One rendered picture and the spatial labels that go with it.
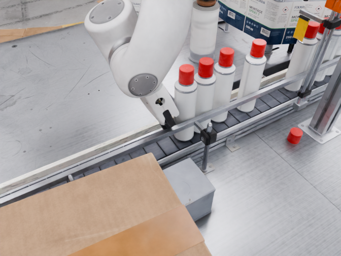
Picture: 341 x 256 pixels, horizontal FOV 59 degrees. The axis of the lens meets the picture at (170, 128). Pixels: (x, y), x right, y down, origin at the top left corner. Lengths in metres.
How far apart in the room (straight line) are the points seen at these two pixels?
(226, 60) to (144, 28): 0.32
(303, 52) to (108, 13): 0.57
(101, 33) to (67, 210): 0.26
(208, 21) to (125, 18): 0.52
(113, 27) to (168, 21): 0.09
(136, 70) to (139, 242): 0.23
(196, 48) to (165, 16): 0.59
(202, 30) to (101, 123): 0.42
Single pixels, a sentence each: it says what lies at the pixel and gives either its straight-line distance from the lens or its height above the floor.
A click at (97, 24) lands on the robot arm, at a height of 1.23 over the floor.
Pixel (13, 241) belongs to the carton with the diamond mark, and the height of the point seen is 1.12.
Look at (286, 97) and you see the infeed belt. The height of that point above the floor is 0.88.
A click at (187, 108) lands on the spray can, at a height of 0.99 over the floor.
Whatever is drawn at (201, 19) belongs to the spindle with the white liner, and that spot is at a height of 1.04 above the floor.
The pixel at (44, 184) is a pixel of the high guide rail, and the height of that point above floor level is 0.96.
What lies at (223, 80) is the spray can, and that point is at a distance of 0.73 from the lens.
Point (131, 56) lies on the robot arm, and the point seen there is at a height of 1.21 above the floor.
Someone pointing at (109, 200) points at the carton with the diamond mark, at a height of 1.12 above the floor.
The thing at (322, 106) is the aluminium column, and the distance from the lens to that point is 0.89.
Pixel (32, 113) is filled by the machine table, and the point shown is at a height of 0.83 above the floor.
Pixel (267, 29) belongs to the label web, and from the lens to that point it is 1.10.
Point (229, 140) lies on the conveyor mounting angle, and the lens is 0.82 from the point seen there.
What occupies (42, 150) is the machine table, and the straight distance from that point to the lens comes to 0.88.
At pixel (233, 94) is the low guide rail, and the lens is 0.87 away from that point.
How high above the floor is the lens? 1.44
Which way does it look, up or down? 45 degrees down
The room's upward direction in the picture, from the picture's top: straight up
